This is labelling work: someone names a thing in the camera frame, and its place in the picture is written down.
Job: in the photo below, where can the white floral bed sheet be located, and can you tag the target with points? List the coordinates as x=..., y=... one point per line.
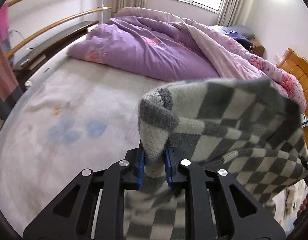
x=69, y=105

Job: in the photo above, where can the dark wooden shelf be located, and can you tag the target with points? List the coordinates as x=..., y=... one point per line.
x=58, y=36

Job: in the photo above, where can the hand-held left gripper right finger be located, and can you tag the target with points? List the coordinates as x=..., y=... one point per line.
x=168, y=170

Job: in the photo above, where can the white rail post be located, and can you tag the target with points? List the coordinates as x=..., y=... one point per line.
x=103, y=0

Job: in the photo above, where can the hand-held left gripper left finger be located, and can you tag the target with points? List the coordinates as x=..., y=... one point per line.
x=141, y=171

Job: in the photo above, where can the pink hanging cloth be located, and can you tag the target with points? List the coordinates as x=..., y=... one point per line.
x=2, y=62

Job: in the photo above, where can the white wall socket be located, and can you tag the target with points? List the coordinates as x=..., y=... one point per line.
x=276, y=57

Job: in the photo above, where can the wooden headboard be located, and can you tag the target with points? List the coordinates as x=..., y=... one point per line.
x=299, y=67

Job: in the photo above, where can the grey white checkered blanket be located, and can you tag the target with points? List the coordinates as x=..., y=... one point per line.
x=231, y=130

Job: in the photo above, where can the person's right hand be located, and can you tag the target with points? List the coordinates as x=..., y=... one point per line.
x=305, y=202

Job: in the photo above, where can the brown nightstand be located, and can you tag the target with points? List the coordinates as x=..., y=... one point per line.
x=258, y=47

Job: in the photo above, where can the blue white striped cloth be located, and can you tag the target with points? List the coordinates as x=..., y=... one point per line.
x=305, y=121

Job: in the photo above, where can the purple floral duvet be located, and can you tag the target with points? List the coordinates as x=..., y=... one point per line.
x=144, y=47

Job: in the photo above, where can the blue grey pillow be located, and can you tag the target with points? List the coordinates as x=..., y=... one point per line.
x=234, y=30

